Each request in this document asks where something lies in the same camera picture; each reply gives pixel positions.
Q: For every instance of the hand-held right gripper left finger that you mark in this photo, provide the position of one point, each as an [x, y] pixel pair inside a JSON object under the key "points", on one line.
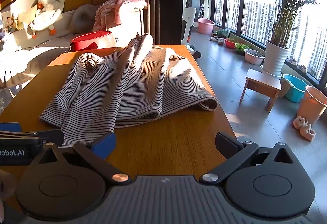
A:
{"points": [[104, 146]]}

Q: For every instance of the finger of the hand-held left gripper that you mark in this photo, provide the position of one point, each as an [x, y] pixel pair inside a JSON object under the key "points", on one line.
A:
{"points": [[10, 127], [53, 137]]}

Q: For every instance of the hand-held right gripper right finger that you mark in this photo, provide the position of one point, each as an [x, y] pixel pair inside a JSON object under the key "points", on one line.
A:
{"points": [[227, 146]]}

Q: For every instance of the striped knit garment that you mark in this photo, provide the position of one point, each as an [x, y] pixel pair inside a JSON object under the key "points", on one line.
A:
{"points": [[122, 81]]}

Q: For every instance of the pink clothes pile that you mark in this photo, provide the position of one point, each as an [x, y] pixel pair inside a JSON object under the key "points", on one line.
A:
{"points": [[117, 5]]}

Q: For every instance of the person's left hand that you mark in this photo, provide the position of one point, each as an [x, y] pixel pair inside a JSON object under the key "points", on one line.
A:
{"points": [[6, 188]]}

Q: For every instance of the small wooden stool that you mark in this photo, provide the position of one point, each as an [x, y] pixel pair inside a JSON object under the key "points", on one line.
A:
{"points": [[263, 81]]}

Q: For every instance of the pink plush slipper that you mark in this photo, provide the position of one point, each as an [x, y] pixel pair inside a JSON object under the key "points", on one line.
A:
{"points": [[307, 134], [301, 122]]}

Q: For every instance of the beige sofa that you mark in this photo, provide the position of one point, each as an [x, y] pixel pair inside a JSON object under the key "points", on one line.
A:
{"points": [[38, 48]]}

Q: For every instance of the blue bowl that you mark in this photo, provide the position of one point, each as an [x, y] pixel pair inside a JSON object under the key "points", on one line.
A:
{"points": [[296, 91]]}

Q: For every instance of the pale pink basin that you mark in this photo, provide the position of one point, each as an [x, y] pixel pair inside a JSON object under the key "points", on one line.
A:
{"points": [[254, 58]]}

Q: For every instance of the orange plastic bucket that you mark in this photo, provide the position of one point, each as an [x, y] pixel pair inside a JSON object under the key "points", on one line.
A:
{"points": [[311, 106]]}

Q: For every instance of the green seedling tray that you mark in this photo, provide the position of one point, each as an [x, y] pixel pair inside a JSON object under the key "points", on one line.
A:
{"points": [[242, 48]]}

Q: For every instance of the potted palm in white pot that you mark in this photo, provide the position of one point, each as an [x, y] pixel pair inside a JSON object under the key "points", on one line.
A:
{"points": [[274, 58]]}

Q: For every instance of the small teddy bear toy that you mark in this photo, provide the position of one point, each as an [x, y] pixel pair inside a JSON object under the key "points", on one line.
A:
{"points": [[9, 25]]}

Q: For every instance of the red round tub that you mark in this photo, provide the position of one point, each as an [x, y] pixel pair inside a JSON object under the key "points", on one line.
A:
{"points": [[89, 41]]}

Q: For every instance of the red plant basin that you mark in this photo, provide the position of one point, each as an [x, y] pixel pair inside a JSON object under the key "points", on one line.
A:
{"points": [[232, 44]]}

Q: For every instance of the pair of small shoes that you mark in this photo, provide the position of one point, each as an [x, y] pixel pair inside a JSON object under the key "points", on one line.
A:
{"points": [[217, 40]]}

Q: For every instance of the small shoe on sill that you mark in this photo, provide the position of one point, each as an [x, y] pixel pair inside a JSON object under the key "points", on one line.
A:
{"points": [[293, 62], [303, 68]]}

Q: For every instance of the beige sofa cushion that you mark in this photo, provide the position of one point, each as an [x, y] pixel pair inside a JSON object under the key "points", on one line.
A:
{"points": [[26, 16]]}

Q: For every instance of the green plush toy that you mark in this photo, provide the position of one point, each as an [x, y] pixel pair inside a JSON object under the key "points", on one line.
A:
{"points": [[222, 33]]}

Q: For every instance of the white goose plush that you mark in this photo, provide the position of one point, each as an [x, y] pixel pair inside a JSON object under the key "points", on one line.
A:
{"points": [[47, 14]]}

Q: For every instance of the beige storage box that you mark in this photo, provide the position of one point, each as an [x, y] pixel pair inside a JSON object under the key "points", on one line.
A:
{"points": [[127, 27]]}

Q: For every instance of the pink plastic tub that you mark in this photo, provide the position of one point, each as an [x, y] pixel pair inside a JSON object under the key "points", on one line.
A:
{"points": [[205, 26]]}

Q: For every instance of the grey neck pillow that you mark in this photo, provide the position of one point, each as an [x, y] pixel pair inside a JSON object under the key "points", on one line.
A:
{"points": [[83, 18]]}

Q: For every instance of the white floor washer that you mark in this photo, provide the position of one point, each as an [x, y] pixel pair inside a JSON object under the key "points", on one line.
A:
{"points": [[188, 25]]}

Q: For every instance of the black window frame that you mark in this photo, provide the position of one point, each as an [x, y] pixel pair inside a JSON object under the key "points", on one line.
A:
{"points": [[242, 9]]}

